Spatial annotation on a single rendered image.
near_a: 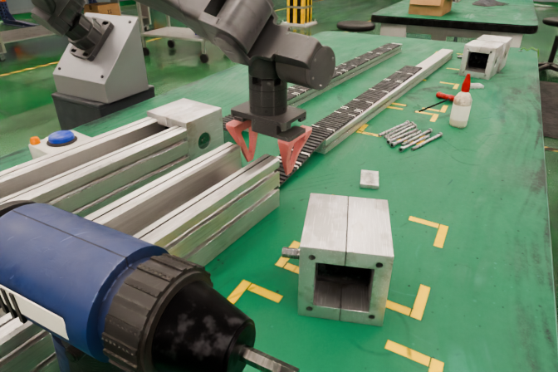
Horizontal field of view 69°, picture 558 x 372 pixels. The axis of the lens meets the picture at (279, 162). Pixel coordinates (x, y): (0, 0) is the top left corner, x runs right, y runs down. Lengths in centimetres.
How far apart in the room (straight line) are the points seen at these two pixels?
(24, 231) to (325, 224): 28
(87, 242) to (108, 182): 40
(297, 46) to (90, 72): 75
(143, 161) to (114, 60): 53
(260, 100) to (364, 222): 25
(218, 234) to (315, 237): 15
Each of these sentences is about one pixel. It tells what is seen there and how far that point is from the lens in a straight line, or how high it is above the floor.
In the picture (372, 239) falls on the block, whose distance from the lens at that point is 42.
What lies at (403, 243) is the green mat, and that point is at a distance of 58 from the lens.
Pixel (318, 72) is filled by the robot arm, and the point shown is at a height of 99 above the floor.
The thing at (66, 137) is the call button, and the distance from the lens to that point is 77.
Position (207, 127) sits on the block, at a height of 85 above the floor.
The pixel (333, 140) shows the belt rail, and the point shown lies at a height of 79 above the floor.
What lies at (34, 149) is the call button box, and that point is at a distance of 79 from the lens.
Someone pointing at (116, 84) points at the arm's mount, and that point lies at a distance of 115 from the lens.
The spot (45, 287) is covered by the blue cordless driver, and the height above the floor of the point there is 99.
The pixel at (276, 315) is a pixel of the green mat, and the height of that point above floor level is 78.
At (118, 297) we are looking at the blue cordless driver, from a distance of 20.
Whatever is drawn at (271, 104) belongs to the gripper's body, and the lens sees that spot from 59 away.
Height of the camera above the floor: 113
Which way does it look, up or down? 28 degrees down
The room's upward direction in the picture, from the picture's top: straight up
